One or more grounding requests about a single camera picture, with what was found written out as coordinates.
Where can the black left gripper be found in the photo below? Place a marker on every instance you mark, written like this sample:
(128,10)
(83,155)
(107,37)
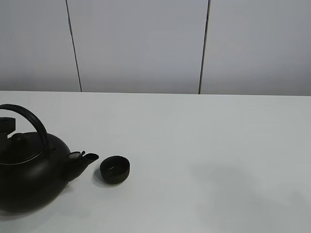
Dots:
(7,126)

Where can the black round teapot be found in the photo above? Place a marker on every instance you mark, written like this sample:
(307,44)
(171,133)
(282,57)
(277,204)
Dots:
(35,167)

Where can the small black teacup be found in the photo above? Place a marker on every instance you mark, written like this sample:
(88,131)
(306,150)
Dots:
(115,169)

